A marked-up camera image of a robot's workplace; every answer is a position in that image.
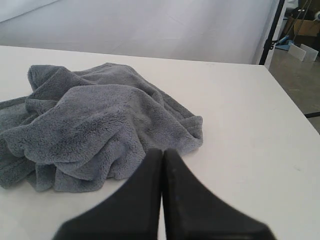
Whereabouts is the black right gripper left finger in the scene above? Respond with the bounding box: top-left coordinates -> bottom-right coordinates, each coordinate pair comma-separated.
53,149 -> 163,240

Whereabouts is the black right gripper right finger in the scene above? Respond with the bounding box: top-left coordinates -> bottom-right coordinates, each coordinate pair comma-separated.
162,149 -> 272,240

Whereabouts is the grey fluffy towel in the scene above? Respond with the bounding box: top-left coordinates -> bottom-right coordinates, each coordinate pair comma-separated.
0,63 -> 203,193

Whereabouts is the white backdrop cloth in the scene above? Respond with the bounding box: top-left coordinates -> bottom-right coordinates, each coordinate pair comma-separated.
0,0 -> 278,64

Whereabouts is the blue stand base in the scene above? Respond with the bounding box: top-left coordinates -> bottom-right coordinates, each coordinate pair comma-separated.
275,35 -> 294,51

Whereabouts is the white panel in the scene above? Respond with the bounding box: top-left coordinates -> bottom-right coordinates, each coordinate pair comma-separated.
288,44 -> 319,63

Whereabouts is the cardboard box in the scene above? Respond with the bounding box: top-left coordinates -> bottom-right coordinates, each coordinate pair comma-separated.
282,17 -> 320,37

